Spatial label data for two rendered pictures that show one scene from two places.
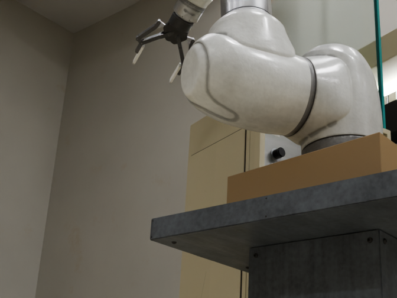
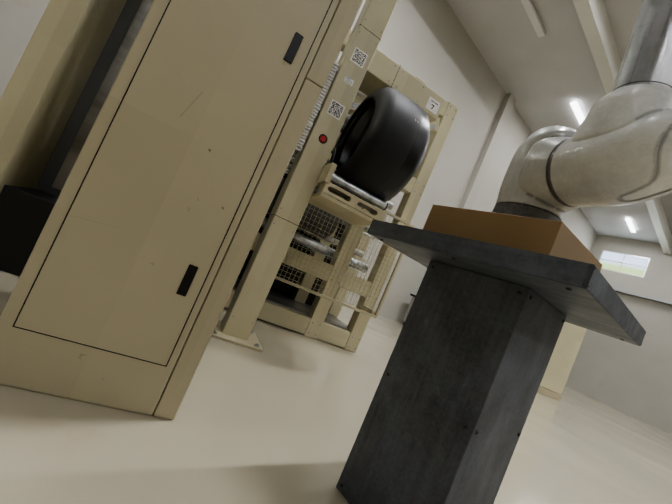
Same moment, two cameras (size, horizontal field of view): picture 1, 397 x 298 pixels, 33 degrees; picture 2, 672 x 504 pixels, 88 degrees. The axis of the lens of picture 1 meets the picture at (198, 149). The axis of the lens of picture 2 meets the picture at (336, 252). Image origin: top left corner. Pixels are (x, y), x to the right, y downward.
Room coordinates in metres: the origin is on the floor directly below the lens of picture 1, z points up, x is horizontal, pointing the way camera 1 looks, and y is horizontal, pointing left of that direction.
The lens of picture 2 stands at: (1.43, 0.65, 0.48)
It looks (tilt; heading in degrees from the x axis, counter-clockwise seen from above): 3 degrees up; 280
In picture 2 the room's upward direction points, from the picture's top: 23 degrees clockwise
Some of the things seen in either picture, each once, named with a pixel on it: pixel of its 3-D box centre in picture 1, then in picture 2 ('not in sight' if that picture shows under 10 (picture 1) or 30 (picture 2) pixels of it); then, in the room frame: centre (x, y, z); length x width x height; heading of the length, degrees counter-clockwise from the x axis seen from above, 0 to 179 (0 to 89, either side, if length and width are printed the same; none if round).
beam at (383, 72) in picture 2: not in sight; (394, 89); (1.87, -1.50, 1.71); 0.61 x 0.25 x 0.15; 32
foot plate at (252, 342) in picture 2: not in sight; (233, 332); (2.03, -1.03, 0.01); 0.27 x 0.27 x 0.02; 32
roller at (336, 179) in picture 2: not in sight; (358, 191); (1.74, -1.06, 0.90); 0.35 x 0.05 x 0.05; 32
